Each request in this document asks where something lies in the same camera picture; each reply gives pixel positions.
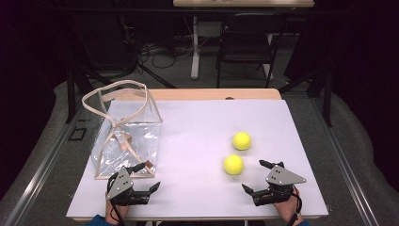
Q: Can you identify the person's right hand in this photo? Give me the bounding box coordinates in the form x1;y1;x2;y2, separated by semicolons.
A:
271;187;305;224

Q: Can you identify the black chair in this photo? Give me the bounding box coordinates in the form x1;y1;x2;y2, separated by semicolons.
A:
215;12;288;89

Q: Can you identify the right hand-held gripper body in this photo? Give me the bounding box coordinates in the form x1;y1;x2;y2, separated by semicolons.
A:
251;164;308;207

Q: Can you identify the tangle of floor cables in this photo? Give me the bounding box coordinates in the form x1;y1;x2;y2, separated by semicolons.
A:
137;40;196;70

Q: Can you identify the white-legged background desk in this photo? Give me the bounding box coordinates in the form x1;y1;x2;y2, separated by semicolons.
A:
172;0;315;81

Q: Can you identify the black metal stand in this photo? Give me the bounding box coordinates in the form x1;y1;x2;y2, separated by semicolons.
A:
64;67;104;124
277;67;333;128

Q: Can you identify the person's left hand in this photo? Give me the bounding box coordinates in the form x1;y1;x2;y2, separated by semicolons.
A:
104;196;131;225

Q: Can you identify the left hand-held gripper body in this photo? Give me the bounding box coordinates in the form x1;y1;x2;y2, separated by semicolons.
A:
105;168;152;207

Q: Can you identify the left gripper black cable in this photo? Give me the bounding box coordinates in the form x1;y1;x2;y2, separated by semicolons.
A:
106;175;126;226

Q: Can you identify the clear plastic tote bag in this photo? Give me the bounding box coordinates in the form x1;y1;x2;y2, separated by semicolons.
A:
81;79;164;181

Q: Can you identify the white table mat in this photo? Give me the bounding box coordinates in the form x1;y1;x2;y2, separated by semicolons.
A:
65;99;329;219

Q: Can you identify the yellow tennis ball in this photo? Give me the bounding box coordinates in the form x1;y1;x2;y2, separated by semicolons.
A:
223;153;245;176
231;131;252;152

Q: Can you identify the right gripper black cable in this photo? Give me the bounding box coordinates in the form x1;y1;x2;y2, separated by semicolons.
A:
286;185;304;226

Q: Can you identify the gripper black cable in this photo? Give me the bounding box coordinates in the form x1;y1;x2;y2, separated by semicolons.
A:
106;175;126;226
286;185;304;226

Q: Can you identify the aluminium floor rail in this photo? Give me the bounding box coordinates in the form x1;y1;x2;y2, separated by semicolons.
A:
309;97;382;226
3;105;88;226

